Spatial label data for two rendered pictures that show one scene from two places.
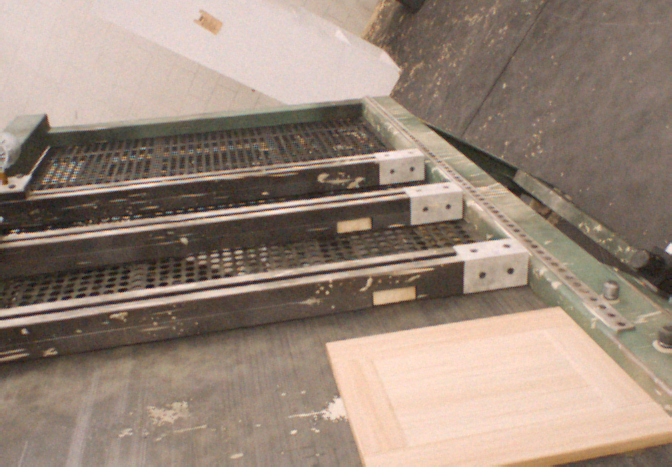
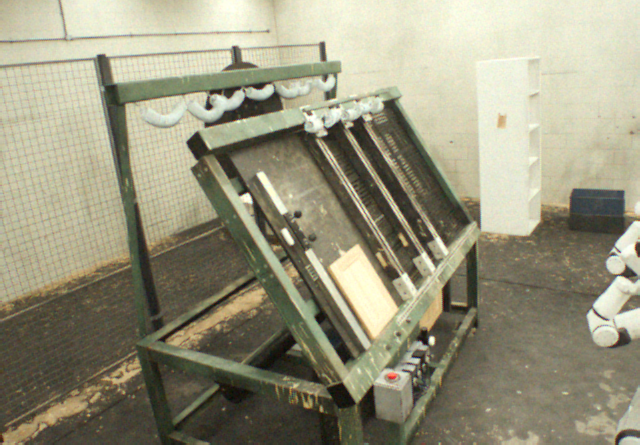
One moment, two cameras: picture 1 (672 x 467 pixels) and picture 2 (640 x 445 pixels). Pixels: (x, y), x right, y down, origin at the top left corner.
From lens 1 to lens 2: 1.58 m
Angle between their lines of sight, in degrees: 16
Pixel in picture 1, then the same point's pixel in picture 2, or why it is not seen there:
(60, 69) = (445, 49)
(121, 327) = (337, 184)
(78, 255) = (352, 154)
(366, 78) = (514, 217)
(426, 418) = (350, 275)
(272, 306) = (362, 224)
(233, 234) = (381, 200)
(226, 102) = (472, 143)
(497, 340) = (379, 292)
